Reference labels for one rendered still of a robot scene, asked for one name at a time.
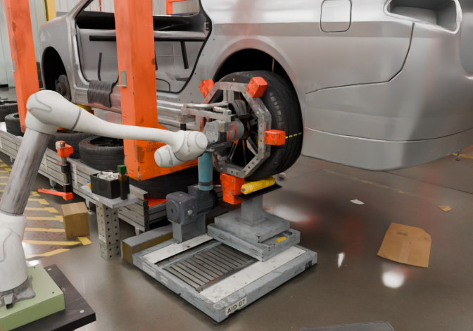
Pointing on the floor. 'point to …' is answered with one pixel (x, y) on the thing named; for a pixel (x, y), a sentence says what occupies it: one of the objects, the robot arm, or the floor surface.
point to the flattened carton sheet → (406, 245)
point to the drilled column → (108, 231)
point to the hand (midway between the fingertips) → (223, 144)
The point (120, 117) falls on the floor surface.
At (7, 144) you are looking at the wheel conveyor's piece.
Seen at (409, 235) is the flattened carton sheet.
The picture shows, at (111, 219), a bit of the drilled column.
